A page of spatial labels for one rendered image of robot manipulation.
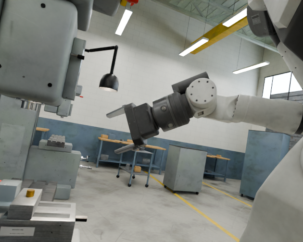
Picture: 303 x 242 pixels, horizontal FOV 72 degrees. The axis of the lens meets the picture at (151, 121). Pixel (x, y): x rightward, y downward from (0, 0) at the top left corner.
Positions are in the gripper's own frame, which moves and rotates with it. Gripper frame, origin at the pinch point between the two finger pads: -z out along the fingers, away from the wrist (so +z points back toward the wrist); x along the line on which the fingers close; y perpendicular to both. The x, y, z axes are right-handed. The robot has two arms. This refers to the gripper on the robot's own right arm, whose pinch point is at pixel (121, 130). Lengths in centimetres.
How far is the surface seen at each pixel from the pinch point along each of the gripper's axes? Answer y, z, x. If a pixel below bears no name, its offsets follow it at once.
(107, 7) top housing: -10, 3, 53
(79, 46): -2.1, -8.1, 34.2
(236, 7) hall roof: -623, 293, 487
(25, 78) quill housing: 9.5, -20.4, 21.0
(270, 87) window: -871, 364, 240
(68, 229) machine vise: -6.5, -25.9, -21.2
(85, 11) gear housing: 1.7, -1.7, 42.4
